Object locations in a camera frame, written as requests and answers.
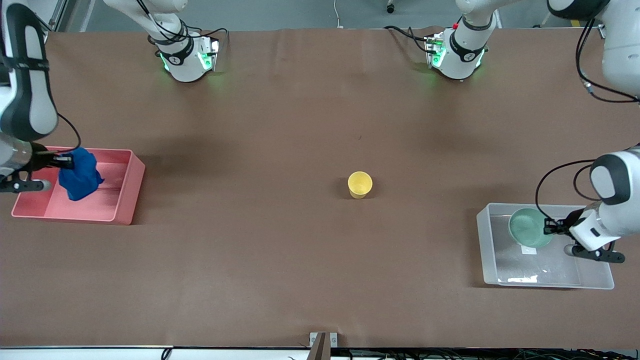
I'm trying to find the black right base cable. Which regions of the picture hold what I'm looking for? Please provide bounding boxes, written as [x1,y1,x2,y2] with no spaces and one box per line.
[135,0,230,57]

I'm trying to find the clear plastic box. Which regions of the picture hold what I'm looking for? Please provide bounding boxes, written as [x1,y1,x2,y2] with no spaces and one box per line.
[476,202,615,291]

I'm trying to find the green bowl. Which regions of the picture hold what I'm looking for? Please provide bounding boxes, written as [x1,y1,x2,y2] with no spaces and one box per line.
[508,208,555,249]

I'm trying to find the yellow plastic cup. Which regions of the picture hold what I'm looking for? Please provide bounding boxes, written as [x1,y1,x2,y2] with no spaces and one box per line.
[347,171,373,200]

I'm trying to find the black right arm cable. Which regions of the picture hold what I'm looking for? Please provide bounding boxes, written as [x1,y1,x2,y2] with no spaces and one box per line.
[56,114,82,152]

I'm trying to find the white table edge rail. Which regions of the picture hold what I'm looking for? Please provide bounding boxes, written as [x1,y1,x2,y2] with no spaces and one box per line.
[0,346,313,360]

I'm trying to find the black left base cable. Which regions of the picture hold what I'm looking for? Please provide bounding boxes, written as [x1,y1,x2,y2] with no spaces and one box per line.
[384,25,437,54]

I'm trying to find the blue microfiber cloth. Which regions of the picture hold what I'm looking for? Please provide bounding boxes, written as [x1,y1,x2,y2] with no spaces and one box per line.
[58,147,105,202]

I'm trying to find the aluminium frame post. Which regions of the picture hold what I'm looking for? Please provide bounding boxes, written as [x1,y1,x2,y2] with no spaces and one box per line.
[47,0,78,32]

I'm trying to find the black left arm elbow cable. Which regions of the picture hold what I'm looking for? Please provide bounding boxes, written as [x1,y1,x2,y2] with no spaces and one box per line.
[575,22,640,104]

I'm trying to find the black base cable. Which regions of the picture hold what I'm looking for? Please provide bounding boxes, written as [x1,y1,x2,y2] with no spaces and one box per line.
[384,25,437,54]
[135,0,230,57]

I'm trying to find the grey metal bracket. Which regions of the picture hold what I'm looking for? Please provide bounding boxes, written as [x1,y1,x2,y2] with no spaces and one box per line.
[309,332,339,360]

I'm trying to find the pink plastic box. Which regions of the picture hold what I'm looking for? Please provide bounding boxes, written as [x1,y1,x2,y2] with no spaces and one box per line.
[11,146,146,226]

